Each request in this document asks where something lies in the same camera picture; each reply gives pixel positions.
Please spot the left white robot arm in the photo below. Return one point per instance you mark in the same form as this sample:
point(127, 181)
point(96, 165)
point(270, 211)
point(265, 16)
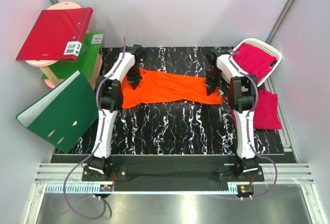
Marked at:
point(109, 100)

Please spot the aluminium rail frame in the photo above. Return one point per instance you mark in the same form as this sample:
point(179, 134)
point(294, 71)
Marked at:
point(63, 173)

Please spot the dark green ring binder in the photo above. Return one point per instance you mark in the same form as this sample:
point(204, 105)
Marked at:
point(63, 115)

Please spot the white plastic laundry basket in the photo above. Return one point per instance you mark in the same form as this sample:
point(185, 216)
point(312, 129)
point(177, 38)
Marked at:
point(268, 49)

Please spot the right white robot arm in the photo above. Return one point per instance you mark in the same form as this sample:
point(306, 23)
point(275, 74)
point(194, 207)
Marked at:
point(242, 100)

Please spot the light green folder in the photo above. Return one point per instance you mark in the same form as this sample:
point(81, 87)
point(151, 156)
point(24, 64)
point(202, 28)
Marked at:
point(89, 60)

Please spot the red ring binder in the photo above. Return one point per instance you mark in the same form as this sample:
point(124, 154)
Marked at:
point(56, 35)

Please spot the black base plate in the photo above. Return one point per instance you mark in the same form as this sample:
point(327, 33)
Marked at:
point(126, 172)

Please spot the folded pink t shirt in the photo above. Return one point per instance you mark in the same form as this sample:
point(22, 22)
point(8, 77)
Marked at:
point(265, 116)

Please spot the orange t shirt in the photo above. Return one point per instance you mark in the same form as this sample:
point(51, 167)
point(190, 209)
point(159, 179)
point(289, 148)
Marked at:
point(158, 87)

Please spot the pink t shirt in basket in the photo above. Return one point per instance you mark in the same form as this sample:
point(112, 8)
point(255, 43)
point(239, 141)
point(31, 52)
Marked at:
point(254, 60)

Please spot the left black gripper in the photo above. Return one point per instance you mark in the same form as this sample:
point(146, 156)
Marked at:
point(134, 81)

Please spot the pink wooden stool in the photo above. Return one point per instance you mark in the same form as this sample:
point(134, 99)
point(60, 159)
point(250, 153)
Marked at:
point(49, 77)

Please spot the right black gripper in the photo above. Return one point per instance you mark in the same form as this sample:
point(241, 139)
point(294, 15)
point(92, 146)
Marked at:
point(211, 87)

